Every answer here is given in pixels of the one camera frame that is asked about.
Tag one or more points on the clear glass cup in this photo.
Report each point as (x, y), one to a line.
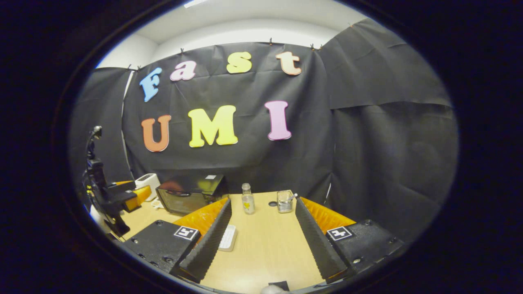
(284, 203)

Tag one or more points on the ceiling light panel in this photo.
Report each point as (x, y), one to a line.
(196, 3)

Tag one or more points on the clear glass bottle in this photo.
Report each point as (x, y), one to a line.
(248, 202)

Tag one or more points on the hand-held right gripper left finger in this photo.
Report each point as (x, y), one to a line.
(208, 245)

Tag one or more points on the black electric oven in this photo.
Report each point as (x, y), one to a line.
(184, 200)

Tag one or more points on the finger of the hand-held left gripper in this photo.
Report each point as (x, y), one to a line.
(124, 185)
(139, 198)

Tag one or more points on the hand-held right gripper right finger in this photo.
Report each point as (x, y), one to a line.
(316, 245)

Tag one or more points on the white toaster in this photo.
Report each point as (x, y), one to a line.
(149, 181)

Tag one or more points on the white rectangular food tray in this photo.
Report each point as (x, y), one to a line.
(227, 239)

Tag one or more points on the small black box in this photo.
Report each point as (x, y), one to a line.
(282, 285)

